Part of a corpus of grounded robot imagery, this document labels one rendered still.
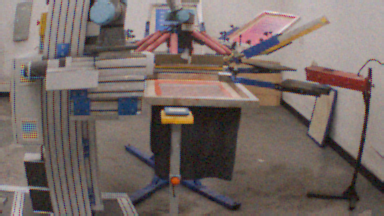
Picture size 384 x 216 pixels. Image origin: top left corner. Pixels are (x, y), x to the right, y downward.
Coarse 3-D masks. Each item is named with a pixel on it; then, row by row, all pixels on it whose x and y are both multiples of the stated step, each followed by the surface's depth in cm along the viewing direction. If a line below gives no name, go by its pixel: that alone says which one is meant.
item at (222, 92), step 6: (216, 84) 270; (192, 90) 246; (198, 90) 247; (204, 90) 248; (210, 90) 249; (216, 90) 250; (222, 90) 251; (198, 96) 231; (204, 96) 232; (210, 96) 233; (216, 96) 233; (222, 96) 234; (228, 96) 235
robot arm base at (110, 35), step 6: (114, 24) 172; (120, 24) 174; (102, 30) 174; (108, 30) 172; (114, 30) 173; (120, 30) 175; (102, 36) 173; (108, 36) 172; (114, 36) 173; (120, 36) 175; (96, 42) 175; (102, 42) 172; (108, 42) 172; (114, 42) 173; (120, 42) 174
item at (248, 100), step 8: (200, 80) 283; (208, 80) 283; (216, 80) 284; (240, 88) 241; (144, 96) 206; (152, 96) 207; (160, 96) 207; (168, 96) 208; (176, 96) 209; (184, 96) 210; (248, 96) 220; (152, 104) 207; (160, 104) 207; (168, 104) 207; (176, 104) 208; (184, 104) 208; (192, 104) 208; (200, 104) 209; (208, 104) 209; (216, 104) 210; (224, 104) 210; (232, 104) 210; (240, 104) 211; (248, 104) 211; (256, 104) 212
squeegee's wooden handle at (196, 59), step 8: (160, 56) 258; (168, 56) 258; (176, 56) 259; (192, 56) 260; (200, 56) 260; (208, 56) 261; (216, 56) 261; (192, 64) 261; (200, 64) 261; (208, 64) 262; (216, 64) 262
